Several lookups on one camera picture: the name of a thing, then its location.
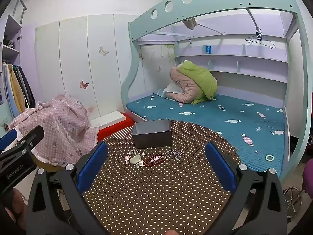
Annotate grey rectangular box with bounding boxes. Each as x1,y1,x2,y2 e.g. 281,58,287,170
132,119,173,149

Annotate white pillow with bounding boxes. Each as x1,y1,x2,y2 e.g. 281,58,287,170
163,82,184,96

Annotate pink checkered blanket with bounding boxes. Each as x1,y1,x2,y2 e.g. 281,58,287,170
9,93,99,165

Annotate teal bunk bed frame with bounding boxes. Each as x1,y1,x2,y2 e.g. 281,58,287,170
121,0,313,184

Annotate white wardrobe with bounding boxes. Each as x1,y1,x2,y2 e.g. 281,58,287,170
34,15,140,118

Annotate blue candy print mattress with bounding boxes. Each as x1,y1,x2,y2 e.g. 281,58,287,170
126,93,286,173

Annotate silver chain necklace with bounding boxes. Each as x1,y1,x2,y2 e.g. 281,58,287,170
161,149,185,161

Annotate pink quilt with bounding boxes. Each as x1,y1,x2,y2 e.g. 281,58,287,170
170,67,204,103

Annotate wire clothes hanger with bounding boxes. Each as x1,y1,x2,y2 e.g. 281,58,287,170
245,33,276,50

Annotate person's left hand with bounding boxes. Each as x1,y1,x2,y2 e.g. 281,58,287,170
5,187,27,230

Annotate white board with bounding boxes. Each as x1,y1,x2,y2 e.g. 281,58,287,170
90,111,127,128

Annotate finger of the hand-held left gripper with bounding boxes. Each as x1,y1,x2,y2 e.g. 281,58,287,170
0,128,18,150
17,125,45,152

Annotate yellow hanging garment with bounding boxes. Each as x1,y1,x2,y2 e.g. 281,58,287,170
8,65,26,114

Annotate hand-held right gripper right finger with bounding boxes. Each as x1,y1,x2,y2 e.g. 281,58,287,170
205,141,288,235

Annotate red storage stool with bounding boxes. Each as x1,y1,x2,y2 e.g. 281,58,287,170
96,113,135,142

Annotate hanging beige cloth bag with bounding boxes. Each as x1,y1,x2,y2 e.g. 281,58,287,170
183,18,198,30

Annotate red bead bracelet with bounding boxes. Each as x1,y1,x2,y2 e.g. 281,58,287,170
143,154,165,168

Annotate brown polka dot tablecloth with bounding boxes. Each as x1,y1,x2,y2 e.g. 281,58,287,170
82,120,245,235

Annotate purple chair with chrome base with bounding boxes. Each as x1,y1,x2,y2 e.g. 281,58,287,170
284,159,313,216

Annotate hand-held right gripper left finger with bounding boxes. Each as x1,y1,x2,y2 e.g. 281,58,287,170
26,141,109,235

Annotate light blue hanging garment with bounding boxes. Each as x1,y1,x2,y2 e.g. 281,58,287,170
2,65,19,118

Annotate dark hanging garments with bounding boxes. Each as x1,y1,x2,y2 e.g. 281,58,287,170
15,65,36,108

